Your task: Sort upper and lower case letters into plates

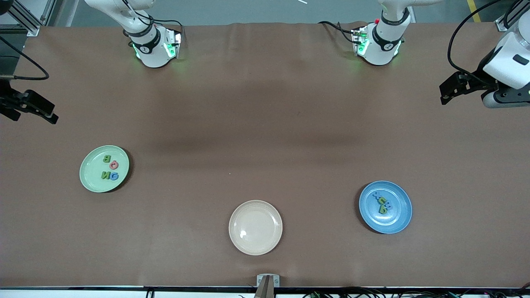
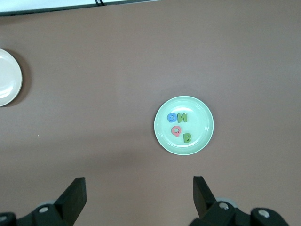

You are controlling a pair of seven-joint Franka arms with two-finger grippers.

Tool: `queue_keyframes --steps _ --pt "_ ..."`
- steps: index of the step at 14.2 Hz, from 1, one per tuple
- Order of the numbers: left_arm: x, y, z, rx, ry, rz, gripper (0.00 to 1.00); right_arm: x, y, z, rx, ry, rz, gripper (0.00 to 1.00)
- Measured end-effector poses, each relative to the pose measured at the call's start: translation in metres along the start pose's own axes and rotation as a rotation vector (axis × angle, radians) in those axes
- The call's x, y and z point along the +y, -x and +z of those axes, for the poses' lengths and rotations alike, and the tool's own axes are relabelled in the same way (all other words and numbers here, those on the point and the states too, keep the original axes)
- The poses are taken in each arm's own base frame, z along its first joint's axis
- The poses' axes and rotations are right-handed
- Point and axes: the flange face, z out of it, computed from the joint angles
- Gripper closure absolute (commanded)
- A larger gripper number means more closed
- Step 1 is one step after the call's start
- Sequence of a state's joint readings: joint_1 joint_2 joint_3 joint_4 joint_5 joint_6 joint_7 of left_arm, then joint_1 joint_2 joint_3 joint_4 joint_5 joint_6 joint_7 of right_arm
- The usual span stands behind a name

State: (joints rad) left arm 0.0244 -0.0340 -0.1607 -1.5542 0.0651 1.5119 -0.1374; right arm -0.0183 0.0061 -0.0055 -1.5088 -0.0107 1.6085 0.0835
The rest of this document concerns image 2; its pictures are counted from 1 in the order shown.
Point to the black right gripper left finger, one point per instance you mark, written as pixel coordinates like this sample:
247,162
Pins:
73,195

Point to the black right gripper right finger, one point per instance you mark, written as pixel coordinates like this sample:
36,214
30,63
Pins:
203,197

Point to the green capital letter B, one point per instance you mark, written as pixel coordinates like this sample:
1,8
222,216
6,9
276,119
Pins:
187,138

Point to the red capital letter Q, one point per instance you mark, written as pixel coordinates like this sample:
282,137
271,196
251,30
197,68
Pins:
172,130

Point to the green capital letter N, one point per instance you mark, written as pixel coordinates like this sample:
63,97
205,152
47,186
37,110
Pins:
182,118

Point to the blue capital letter G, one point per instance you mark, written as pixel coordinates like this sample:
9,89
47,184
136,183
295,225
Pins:
168,118

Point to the green plate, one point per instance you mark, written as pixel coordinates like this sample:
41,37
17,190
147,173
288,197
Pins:
202,122

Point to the brown table cover mat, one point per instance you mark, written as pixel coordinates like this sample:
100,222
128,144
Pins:
94,70

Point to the beige plate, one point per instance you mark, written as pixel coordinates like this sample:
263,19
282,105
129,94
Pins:
9,77

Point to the white table edge strip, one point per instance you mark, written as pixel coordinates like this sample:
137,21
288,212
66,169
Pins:
35,5

